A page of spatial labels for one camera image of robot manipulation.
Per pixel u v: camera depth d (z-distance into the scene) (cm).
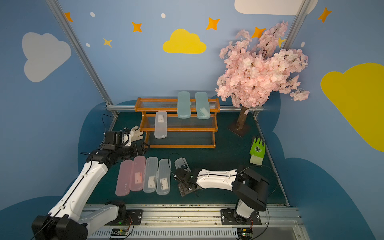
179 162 93
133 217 74
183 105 87
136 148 69
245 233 73
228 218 74
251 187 46
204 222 73
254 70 60
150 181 86
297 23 74
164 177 88
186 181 65
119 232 72
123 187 82
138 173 88
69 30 76
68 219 39
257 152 98
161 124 93
